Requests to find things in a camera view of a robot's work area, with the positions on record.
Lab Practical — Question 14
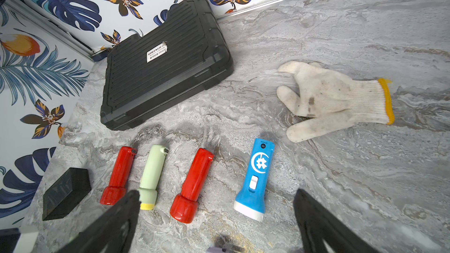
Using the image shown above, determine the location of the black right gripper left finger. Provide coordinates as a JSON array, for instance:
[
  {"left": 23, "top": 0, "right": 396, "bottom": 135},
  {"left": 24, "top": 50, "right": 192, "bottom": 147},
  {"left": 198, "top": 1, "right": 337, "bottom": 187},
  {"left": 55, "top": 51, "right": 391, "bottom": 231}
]
[{"left": 59, "top": 190, "right": 140, "bottom": 253}]

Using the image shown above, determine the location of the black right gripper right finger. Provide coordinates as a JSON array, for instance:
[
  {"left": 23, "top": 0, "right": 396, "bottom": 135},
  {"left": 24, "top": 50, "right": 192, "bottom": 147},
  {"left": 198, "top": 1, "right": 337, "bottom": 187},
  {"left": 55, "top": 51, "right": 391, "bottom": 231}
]
[{"left": 293, "top": 189, "right": 377, "bottom": 253}]

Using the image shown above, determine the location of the green flashlight back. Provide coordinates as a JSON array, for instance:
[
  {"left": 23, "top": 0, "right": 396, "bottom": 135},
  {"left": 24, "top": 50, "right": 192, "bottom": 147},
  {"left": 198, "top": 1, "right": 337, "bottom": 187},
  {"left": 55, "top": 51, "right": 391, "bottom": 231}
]
[{"left": 138, "top": 145, "right": 169, "bottom": 210}]

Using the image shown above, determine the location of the red flashlight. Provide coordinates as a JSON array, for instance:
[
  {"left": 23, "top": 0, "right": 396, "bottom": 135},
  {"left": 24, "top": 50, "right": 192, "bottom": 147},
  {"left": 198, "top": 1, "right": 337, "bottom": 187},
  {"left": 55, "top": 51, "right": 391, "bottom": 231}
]
[
  {"left": 170, "top": 148, "right": 214, "bottom": 224},
  {"left": 100, "top": 146, "right": 138, "bottom": 205}
]

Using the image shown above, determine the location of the blue flashlight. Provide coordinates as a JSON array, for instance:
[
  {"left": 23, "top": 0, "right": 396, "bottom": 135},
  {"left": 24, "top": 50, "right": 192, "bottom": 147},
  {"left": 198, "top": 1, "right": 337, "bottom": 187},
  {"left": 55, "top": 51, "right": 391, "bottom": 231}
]
[{"left": 233, "top": 138, "right": 275, "bottom": 222}]

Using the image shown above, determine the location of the purple flashlight right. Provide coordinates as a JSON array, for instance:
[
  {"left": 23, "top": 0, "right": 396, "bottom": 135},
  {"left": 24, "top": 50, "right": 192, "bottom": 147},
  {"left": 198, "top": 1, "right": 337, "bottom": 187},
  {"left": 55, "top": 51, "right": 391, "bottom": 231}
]
[{"left": 205, "top": 242, "right": 245, "bottom": 253}]

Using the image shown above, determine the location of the small black box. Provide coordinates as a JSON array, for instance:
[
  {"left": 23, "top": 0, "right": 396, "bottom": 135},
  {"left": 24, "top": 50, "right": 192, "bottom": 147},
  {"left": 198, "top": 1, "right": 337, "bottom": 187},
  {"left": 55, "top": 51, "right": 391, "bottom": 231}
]
[{"left": 42, "top": 167, "right": 91, "bottom": 221}]

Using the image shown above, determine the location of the white work glove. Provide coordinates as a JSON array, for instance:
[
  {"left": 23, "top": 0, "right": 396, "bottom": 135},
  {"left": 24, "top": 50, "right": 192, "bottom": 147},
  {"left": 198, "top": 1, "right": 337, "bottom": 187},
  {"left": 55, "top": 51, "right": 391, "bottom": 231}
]
[{"left": 277, "top": 61, "right": 395, "bottom": 143}]

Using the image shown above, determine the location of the black plastic tool case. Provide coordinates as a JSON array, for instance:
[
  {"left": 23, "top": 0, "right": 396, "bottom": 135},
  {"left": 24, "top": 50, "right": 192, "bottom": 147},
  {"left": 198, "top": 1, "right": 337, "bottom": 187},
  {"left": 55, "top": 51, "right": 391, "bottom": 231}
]
[{"left": 100, "top": 0, "right": 234, "bottom": 131}]

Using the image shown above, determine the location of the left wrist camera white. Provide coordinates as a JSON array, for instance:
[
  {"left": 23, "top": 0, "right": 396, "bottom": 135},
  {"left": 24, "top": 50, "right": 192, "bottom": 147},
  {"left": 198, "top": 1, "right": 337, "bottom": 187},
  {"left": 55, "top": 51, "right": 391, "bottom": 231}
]
[{"left": 1, "top": 226, "right": 39, "bottom": 253}]

